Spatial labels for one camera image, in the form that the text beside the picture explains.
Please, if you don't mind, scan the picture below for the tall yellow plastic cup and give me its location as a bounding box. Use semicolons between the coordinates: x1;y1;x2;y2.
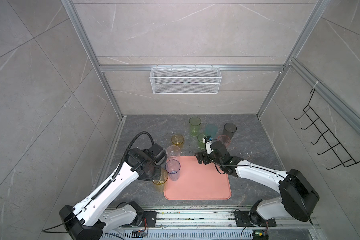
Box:
153;169;169;193

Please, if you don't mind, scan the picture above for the pink tray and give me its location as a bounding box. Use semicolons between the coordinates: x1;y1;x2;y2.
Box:
164;156;232;201

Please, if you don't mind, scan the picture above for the blue plastic cup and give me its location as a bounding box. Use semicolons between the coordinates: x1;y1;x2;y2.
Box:
165;159;181;181

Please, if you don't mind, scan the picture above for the clear plastic cup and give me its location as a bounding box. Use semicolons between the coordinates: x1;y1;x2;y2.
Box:
166;145;181;161

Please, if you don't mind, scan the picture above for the tall green plastic cup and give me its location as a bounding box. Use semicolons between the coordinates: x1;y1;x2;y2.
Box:
189;117;202;137

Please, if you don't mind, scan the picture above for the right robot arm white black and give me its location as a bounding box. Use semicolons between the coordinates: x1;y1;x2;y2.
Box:
195;136;320;226

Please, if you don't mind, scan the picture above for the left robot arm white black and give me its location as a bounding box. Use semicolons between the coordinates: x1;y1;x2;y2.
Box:
59;131;167;240

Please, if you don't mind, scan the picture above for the short green plastic cup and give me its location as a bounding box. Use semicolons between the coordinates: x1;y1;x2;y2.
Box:
197;133;206;150

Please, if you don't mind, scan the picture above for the pink plastic cup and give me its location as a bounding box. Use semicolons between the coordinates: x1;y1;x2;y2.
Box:
218;135;231;147

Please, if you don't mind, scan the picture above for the teal plastic cup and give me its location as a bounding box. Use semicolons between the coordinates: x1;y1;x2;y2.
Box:
205;124;218;139

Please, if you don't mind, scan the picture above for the short yellow plastic cup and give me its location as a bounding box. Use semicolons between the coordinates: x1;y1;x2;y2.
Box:
171;134;185;149

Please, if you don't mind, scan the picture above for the dark grey plastic cup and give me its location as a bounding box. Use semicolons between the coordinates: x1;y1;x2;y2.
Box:
223;123;237;140

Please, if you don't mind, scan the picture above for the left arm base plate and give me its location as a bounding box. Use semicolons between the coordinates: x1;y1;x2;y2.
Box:
137;211;158;228

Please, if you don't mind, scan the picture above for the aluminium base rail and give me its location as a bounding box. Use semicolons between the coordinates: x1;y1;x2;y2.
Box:
101;206;326;240

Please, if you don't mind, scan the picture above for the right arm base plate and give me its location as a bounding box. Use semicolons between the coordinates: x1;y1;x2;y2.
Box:
233;210;277;227

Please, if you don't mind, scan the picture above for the white wire mesh basket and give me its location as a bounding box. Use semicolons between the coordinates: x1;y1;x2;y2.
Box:
150;67;222;95

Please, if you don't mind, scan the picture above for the black wire hook rack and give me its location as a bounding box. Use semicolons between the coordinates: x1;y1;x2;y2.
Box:
294;89;360;170

